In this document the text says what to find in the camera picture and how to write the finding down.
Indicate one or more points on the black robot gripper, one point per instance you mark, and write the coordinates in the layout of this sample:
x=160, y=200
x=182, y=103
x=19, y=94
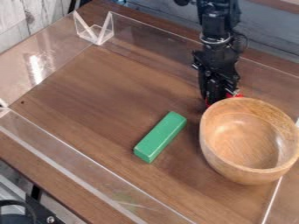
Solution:
x=215, y=61

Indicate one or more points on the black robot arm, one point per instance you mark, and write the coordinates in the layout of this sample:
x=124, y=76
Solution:
x=219, y=17

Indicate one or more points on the wooden bowl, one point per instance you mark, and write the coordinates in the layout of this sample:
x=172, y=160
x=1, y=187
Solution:
x=248, y=140

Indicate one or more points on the green rectangular block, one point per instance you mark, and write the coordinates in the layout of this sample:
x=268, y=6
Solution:
x=159, y=137

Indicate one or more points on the black metal clamp base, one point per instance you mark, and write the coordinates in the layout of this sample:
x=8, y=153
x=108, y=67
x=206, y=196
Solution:
x=35, y=213

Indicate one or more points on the clear acrylic enclosure wall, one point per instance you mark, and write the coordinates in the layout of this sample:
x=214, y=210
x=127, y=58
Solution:
x=77, y=104

